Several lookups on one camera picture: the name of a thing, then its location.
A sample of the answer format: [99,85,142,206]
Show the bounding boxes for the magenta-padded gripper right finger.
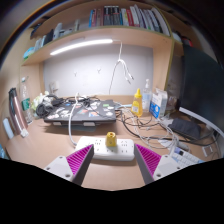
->
[134,143,184,185]

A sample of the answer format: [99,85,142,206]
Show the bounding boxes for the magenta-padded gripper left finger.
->
[44,143,95,187]

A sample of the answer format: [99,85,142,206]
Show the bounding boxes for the yellow charger block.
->
[105,131,118,148]

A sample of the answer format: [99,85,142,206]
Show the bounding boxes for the black fabric pouch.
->
[168,118,203,140]

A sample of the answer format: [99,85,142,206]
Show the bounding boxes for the white power strip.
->
[75,135,136,162]

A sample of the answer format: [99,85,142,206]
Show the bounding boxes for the blue and white carton box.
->
[149,87,169,120]

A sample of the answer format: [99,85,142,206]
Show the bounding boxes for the black laptop with stickers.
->
[43,99,118,127]

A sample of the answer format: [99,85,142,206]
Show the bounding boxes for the black headphones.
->
[35,94,59,118]

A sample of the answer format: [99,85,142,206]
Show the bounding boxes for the yellow squeeze bottle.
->
[130,87,144,118]

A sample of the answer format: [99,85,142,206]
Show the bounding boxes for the maroon and black flask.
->
[8,87,29,138]

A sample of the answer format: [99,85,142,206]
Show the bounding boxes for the clear pump bottle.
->
[141,78,153,113]

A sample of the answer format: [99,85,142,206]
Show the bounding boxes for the crumpled white tissue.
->
[31,91,49,111]

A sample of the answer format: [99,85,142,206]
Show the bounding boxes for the clear bottle with green label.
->
[20,76,34,125]

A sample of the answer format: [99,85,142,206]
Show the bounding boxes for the dark computer monitor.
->
[178,44,224,136]

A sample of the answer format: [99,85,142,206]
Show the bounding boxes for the white LED light bar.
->
[49,38,114,56]

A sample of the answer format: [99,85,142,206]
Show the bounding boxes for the wooden shelf unit with books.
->
[19,1,186,111]

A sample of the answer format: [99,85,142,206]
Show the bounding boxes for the tangled white cable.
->
[116,104,181,151]

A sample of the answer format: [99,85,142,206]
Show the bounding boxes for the white power strip cable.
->
[67,92,81,148]

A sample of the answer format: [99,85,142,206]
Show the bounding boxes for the thin black cable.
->
[121,111,214,148]

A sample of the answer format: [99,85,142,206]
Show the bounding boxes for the white hanging charging cable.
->
[108,39,135,96]

